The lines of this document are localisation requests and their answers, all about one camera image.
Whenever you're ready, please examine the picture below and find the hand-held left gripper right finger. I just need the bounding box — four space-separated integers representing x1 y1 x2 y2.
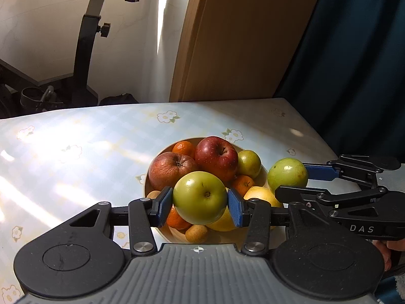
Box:
227 188 339 256

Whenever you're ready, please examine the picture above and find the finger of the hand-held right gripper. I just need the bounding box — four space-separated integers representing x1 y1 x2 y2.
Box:
275 185 390 212
304 155 402 191

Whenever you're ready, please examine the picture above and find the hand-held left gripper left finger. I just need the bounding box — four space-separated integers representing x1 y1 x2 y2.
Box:
63 187 174 256

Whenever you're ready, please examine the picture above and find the round green fruit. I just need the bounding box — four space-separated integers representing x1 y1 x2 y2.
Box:
267 158 309 194

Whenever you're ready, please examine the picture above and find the large yellow orange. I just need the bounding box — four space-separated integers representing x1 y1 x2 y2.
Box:
207 186 283 232

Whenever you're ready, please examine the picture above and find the cream round plate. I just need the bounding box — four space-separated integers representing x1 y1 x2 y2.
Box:
144 137 285 244

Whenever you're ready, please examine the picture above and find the large green apple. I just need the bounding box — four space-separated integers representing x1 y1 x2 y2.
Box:
172 171 228 225

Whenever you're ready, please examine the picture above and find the person's right hand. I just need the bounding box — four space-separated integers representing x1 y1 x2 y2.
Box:
372 240 405 271

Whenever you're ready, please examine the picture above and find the small orange tangerine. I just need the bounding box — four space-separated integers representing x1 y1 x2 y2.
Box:
230 175 255 197
172 141 197 159
166 206 192 230

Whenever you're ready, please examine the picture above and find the wrinkled brownish red apple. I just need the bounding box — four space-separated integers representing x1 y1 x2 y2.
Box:
148 151 199 192

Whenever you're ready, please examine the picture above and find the small yellow-green fruit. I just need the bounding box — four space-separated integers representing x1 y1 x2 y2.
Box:
237 150 262 179

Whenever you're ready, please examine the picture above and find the shiny dark red apple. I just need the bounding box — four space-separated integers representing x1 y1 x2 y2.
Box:
194 136 239 182

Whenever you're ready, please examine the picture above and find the white fluffy cloth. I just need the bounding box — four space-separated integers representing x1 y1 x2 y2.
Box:
394 274 405 304

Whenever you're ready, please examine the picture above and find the floral checked tablecloth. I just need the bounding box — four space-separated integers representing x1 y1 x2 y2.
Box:
0 98 363 304

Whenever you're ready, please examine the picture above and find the dark blue curtain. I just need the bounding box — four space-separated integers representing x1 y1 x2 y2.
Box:
274 0 405 165

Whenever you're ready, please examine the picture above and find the brown wooden panel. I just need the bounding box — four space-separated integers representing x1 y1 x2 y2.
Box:
169 0 328 102

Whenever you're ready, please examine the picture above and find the black exercise bike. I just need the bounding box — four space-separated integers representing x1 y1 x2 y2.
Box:
0 0 154 118

